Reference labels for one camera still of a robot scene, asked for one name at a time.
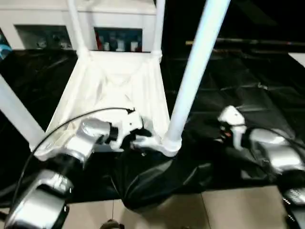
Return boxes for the white plastic table top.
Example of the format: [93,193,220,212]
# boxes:
[30,49,183,163]

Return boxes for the white plastic table leg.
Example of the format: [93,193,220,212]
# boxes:
[67,0,92,57]
[152,0,166,58]
[166,0,231,144]
[0,75,46,153]

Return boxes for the black plastic mat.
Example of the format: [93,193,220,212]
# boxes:
[0,45,305,210]

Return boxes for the dark rounded robot foot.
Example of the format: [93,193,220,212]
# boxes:
[101,219,124,229]

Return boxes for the white cabinet with glass doors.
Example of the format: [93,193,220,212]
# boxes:
[0,0,158,52]

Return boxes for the teal plastic stool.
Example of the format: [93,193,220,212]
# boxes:
[0,35,11,58]

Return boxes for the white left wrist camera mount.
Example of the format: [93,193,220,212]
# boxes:
[111,109,145,152]

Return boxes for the black left wrist camera cable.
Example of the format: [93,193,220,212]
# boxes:
[9,107,136,215]

